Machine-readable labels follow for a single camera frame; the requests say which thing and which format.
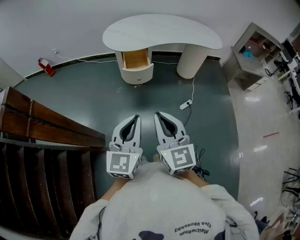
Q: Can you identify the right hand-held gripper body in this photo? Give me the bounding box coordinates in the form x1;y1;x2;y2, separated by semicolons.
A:
156;135;197;176

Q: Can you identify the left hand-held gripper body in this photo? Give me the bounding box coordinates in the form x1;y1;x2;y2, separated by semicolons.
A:
106;142;144;180

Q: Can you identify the wooden drawer with white front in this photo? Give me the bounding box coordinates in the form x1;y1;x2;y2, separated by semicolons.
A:
121;48;155;77

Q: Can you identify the person's right forearm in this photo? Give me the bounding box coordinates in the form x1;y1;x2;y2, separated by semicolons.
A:
180;172;210;188

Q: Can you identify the person's left forearm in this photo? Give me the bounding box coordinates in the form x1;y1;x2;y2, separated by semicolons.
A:
101;179;128;201

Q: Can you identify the white curved desk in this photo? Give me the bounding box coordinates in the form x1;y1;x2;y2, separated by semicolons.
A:
102;14;223;85

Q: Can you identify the white power strip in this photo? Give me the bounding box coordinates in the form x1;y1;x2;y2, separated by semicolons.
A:
179;99;193;110

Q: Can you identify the person's arm in white sleeve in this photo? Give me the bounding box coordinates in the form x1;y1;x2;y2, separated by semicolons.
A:
70;161;260;240

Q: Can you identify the dark wooden bench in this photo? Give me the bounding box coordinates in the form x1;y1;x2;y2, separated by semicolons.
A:
0;86;107;238

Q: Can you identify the grey shelf cabinet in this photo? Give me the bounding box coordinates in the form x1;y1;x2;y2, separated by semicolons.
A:
221;22;284;91

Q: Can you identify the red fire extinguisher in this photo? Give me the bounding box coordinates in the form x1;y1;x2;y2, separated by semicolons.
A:
37;57;56;77

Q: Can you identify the black and white equipment cluster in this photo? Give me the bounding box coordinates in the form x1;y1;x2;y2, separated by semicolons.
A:
281;167;300;221

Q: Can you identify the black office chair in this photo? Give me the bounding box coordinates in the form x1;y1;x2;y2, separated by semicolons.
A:
285;90;300;110

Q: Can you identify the black monitor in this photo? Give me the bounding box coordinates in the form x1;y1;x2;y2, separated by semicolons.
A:
282;38;297;59

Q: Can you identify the black cable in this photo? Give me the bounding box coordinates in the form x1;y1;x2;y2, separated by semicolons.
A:
182;104;211;177

